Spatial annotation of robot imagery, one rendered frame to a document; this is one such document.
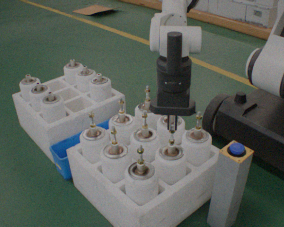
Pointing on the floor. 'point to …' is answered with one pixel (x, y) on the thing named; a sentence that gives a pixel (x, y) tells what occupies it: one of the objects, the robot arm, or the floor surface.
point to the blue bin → (64, 171)
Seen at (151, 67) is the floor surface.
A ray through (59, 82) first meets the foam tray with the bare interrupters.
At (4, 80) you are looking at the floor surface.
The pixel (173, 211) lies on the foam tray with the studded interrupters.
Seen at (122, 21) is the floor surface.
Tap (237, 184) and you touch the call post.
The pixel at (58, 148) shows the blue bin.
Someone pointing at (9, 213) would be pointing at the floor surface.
